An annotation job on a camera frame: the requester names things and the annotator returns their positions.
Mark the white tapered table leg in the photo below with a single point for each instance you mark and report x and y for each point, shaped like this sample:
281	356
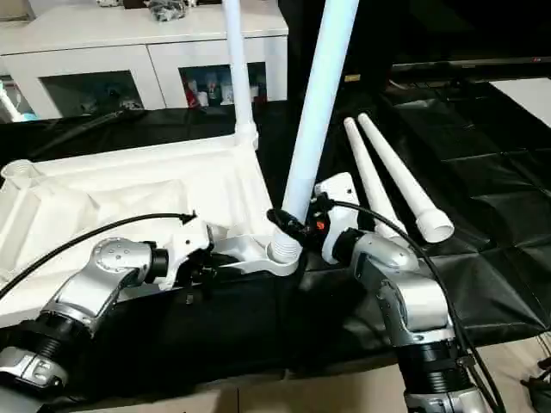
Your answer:
370	172
400	172
239	64
314	107

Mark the white plastic table top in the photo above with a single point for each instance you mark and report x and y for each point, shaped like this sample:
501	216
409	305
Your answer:
107	193

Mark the small white jar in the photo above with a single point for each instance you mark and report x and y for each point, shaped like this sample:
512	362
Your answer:
204	99
255	94

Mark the tall white jar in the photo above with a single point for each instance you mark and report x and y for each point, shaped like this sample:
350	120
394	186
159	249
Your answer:
227	94

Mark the small tan object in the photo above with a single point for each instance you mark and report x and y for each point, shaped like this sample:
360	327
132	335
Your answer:
352	78

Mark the red bottle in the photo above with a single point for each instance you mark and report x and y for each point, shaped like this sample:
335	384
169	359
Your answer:
193	96

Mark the black work mat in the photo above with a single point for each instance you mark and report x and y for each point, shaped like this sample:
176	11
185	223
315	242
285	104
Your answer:
473	193

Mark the dark metal bar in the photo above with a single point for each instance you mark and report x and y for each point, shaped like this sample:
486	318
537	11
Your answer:
473	64

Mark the white sideboard cabinet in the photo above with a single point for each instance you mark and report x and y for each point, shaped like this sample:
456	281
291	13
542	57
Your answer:
107	51

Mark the white flat board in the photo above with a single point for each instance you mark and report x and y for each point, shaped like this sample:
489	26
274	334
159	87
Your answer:
525	99

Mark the dark bag of items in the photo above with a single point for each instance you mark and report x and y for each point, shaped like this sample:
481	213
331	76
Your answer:
168	10

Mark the teal white plastic object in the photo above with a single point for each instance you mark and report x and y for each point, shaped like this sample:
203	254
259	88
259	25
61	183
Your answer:
15	107

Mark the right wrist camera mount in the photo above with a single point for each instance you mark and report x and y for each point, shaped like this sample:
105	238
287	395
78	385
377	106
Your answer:
340	215

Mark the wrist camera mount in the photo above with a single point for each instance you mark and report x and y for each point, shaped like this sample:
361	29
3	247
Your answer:
340	215
189	236

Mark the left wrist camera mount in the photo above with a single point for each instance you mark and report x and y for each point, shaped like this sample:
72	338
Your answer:
189	236

